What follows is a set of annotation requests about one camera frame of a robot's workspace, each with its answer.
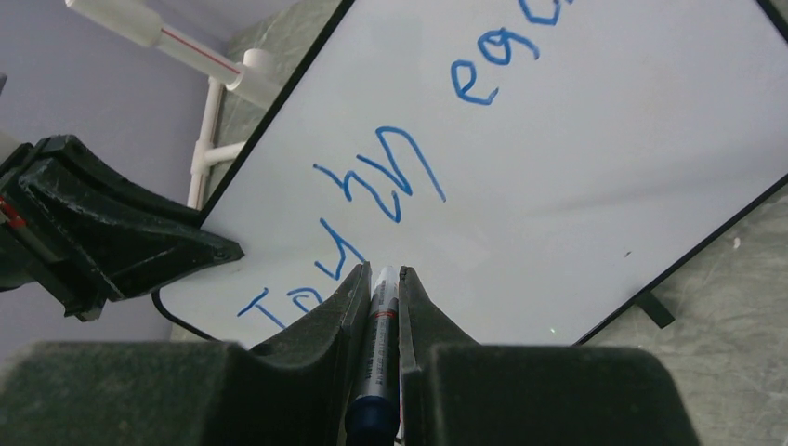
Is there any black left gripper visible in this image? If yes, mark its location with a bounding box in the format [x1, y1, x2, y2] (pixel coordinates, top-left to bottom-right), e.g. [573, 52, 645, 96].
[1, 133, 244, 321]

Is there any white pvc pipe frame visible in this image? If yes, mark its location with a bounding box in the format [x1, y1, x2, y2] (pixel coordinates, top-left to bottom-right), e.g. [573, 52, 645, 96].
[64, 0, 284, 212]

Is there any white whiteboard black frame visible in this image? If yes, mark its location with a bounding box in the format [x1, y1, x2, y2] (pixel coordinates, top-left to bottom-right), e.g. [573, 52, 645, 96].
[154, 1, 787, 346]

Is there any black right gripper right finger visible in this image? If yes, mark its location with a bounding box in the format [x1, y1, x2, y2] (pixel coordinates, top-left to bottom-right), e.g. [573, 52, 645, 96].
[399, 267, 699, 445]

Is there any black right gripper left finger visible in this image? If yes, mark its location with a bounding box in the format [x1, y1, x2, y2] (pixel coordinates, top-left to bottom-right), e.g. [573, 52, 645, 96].
[1, 264, 372, 445]

